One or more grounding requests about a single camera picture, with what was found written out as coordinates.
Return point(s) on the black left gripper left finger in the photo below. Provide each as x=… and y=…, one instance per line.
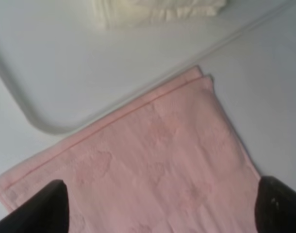
x=46, y=212

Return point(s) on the white rectangular plastic tray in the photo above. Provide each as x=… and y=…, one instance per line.
x=63, y=70

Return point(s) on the cream white towel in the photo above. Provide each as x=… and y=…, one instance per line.
x=111, y=14

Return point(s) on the pink towel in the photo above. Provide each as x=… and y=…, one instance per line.
x=168, y=162

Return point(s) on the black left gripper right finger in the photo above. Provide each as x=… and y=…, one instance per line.
x=275, y=207

